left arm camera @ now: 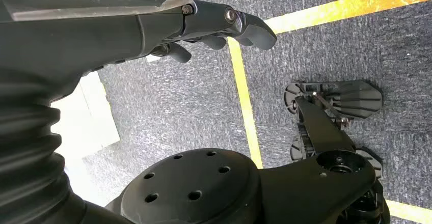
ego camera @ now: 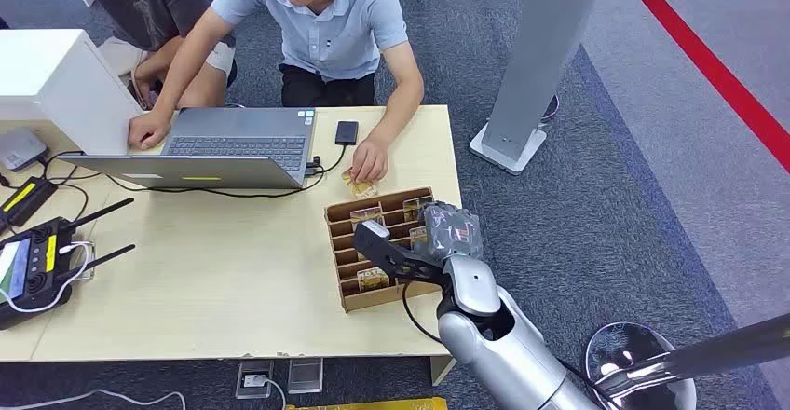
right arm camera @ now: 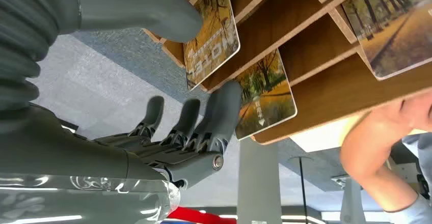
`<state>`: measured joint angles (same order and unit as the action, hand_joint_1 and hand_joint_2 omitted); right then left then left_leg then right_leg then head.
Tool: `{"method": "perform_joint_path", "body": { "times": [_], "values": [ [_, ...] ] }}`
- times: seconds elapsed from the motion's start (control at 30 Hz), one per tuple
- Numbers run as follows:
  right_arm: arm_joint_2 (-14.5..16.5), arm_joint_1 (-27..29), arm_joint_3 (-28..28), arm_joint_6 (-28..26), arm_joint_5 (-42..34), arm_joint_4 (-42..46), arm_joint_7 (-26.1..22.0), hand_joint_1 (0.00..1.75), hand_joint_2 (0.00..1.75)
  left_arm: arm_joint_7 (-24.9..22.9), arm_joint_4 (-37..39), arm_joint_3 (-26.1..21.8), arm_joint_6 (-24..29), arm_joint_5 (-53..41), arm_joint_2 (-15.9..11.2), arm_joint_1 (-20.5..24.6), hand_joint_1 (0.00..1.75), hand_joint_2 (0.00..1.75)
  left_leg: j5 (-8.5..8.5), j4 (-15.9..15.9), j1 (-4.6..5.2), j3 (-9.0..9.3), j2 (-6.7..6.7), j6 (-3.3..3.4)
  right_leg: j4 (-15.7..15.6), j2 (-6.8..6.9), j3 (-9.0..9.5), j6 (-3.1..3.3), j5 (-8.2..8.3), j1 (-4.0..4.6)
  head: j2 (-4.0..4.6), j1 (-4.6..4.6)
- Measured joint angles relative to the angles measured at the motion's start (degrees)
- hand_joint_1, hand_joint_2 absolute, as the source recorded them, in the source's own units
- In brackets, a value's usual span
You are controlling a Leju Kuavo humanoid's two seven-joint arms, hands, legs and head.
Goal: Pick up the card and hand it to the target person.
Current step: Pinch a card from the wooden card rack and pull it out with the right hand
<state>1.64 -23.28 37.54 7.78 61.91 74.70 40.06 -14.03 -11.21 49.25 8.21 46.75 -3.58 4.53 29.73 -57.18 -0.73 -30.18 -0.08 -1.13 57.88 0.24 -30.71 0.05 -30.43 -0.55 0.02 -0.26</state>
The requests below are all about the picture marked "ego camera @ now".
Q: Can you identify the white box cabinet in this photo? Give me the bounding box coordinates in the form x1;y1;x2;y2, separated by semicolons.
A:
0;29;144;157

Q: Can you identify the person's right hand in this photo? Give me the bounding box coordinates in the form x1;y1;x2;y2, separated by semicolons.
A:
128;108;172;151

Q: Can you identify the clear plastic holder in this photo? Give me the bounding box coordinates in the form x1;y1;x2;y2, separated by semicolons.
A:
71;240;98;282

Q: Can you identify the person's left hand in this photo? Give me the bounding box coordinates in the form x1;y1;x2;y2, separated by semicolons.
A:
349;137;390;185

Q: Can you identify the chrome stanchion with round base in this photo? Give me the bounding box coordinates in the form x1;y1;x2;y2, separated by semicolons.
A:
584;312;790;410

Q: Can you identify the grey laptop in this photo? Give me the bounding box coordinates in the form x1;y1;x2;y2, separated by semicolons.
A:
58;106;318;191

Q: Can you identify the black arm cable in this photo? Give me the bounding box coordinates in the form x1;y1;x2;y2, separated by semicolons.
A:
401;280;445;346

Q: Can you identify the floor socket cover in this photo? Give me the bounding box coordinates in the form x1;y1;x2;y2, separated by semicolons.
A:
286;357;324;395

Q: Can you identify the wooden desk leg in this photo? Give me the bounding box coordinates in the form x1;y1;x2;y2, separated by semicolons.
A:
429;355;458;388

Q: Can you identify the black thin cable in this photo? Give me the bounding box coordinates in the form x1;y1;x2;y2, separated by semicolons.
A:
36;150;103;224

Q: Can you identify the black remote controller with antennas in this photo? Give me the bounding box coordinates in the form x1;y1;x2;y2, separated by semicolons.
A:
0;197;137;331

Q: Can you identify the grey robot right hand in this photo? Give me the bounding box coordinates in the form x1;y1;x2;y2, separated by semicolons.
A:
421;201;485;264

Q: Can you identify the small grey flat device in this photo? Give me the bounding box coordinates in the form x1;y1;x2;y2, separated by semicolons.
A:
0;127;49;172

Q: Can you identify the white plug cable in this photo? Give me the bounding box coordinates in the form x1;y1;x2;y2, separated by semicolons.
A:
243;375;288;410

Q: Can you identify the yellow patterned object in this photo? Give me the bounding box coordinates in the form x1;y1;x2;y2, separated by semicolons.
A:
285;397;449;410

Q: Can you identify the cardboard slotted card box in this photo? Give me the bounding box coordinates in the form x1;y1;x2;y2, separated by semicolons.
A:
324;186;445;314

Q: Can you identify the black device with yellow label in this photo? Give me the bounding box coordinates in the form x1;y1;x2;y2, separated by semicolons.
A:
0;176;59;229

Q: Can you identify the white floor cable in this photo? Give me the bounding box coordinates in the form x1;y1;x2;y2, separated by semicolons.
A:
0;389;187;410

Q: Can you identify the right wrist camera on black bracket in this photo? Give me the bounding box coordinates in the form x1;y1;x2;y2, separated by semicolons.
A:
352;220;449;288

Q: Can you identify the black portable drive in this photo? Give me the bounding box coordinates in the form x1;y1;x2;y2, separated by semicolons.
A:
334;120;360;146

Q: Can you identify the person in dark top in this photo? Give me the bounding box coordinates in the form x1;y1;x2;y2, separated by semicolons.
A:
0;0;238;112

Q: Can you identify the floor socket with plug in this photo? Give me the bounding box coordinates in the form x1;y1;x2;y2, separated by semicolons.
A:
235;361;275;401

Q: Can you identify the red barrier belt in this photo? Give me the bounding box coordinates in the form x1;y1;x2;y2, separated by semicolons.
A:
614;0;790;174

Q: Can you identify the grey kiosk pillar with base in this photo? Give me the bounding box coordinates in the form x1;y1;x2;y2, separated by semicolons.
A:
469;0;609;176

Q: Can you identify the white controller cable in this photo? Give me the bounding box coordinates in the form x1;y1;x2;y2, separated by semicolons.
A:
0;241;94;315

